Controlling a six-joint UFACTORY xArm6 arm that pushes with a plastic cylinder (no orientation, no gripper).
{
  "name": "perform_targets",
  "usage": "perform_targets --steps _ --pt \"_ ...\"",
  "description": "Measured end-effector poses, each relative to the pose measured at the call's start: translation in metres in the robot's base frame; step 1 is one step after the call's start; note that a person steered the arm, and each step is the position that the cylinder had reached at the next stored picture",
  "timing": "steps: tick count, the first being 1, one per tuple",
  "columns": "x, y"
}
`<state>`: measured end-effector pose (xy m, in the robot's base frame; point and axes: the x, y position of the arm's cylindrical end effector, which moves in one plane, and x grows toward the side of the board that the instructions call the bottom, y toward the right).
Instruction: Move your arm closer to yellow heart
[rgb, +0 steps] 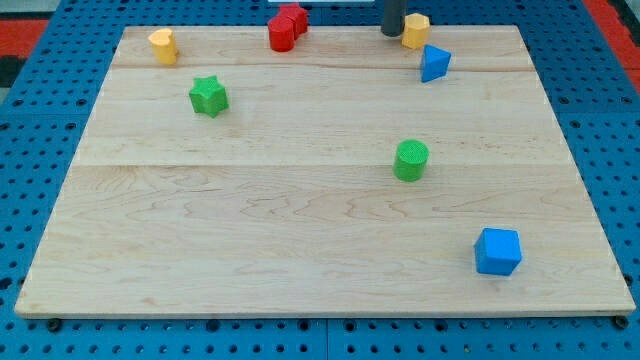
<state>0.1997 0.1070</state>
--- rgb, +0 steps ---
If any red rounded block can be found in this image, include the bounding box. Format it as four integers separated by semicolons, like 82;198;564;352
267;16;295;52

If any red star block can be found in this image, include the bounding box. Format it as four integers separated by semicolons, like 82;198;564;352
279;3;309;40

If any green star block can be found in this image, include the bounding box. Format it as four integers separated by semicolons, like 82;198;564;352
189;75;229;118

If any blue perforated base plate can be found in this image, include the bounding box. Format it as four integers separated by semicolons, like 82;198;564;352
1;0;639;359

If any blue cube block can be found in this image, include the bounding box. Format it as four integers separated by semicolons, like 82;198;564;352
474;228;522;276

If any green cylinder block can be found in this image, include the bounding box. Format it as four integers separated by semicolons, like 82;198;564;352
392;139;430;182

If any yellow hexagon block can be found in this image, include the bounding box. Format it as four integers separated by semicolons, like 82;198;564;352
401;13;431;49

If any blue triangle block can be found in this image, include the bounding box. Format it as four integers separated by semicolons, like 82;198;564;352
421;45;451;83

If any light wooden board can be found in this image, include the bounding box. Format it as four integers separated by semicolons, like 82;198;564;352
15;25;636;319

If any yellow heart block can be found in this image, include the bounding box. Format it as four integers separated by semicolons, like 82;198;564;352
148;28;179;65

